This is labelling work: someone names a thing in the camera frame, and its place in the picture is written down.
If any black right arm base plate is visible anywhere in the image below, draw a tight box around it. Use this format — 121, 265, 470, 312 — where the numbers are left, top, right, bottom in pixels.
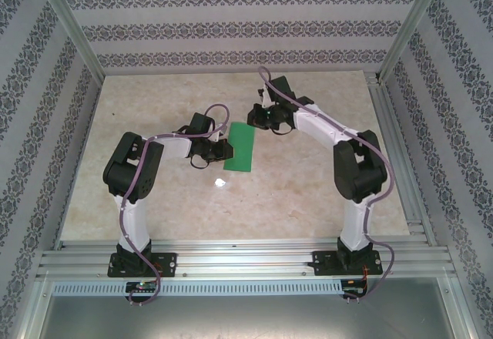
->
312, 250, 383, 277

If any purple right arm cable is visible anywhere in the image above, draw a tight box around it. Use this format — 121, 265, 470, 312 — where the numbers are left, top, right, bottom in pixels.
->
257, 66, 397, 304

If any aluminium frame post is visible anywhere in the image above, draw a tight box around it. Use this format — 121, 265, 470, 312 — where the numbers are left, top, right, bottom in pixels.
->
379, 0, 451, 84
32, 0, 106, 82

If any grey metal sheet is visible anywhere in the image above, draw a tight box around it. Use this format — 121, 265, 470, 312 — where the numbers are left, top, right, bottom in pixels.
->
38, 277, 473, 339

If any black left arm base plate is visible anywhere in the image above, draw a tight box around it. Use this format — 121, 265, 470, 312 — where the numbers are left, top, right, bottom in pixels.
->
109, 252, 179, 278

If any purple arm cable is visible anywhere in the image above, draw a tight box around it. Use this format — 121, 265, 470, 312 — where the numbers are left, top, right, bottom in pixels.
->
257, 66, 397, 304
117, 103, 234, 309

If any green paper sheet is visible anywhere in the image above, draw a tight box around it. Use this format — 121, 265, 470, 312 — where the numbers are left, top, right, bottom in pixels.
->
223, 121, 257, 173

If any aluminium mounting rail beam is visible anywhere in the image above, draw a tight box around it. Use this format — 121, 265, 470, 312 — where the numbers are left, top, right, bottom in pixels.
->
36, 238, 452, 279

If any aluminium side rail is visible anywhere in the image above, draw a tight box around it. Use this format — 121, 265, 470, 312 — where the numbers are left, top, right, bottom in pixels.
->
365, 71, 438, 247

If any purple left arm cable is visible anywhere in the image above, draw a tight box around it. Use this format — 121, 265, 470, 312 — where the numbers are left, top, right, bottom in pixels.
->
117, 103, 234, 309

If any aluminium lower frame rail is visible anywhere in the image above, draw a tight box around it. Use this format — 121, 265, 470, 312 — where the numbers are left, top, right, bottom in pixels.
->
448, 273, 487, 339
7, 273, 53, 339

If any slotted white cable duct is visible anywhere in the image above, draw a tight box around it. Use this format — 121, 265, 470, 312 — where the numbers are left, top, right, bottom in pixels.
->
52, 279, 344, 297

